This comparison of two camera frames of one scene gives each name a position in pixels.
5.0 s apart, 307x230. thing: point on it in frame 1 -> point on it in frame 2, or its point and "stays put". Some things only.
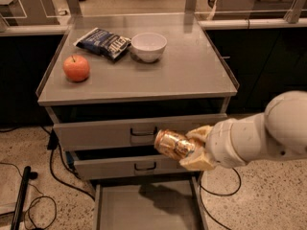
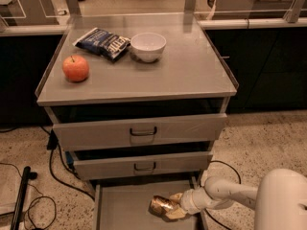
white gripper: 220,144 -> 189,201
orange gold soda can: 173,145 -> 159,206
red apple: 76,68 stays put
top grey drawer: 126,133 stays put
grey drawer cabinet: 112,82 stays put
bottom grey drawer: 150,203 stays put
